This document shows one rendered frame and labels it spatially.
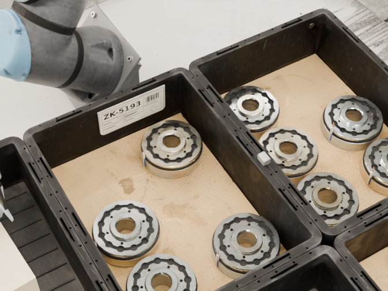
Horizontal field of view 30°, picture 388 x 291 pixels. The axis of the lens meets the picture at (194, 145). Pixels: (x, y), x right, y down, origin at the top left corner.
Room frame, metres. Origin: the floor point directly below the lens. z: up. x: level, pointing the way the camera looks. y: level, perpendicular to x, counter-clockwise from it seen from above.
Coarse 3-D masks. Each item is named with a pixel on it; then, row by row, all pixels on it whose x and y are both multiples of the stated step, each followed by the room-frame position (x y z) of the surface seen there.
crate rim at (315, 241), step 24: (168, 72) 0.85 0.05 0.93; (120, 96) 0.79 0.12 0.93; (48, 120) 0.74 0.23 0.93; (240, 144) 0.70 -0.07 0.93; (48, 168) 0.64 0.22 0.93; (264, 168) 0.65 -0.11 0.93; (288, 192) 0.61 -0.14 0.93; (72, 216) 0.56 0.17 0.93; (312, 240) 0.53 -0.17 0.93; (96, 264) 0.48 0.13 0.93; (264, 264) 0.49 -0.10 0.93; (120, 288) 0.45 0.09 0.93; (240, 288) 0.45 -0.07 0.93
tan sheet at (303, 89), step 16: (304, 64) 0.98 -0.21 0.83; (320, 64) 0.98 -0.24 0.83; (256, 80) 0.93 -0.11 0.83; (272, 80) 0.93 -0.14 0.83; (288, 80) 0.93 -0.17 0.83; (304, 80) 0.93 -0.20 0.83; (320, 80) 0.94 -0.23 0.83; (336, 80) 0.94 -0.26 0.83; (288, 96) 0.89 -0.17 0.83; (304, 96) 0.89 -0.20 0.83; (320, 96) 0.90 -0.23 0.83; (336, 96) 0.90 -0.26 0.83; (288, 112) 0.86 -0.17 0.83; (304, 112) 0.86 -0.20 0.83; (320, 112) 0.86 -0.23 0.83; (304, 128) 0.82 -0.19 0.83; (320, 128) 0.82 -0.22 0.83; (384, 128) 0.82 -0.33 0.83; (320, 144) 0.78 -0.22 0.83; (320, 160) 0.75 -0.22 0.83; (336, 160) 0.75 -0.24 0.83; (352, 160) 0.75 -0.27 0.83; (352, 176) 0.72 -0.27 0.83; (368, 192) 0.68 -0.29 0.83
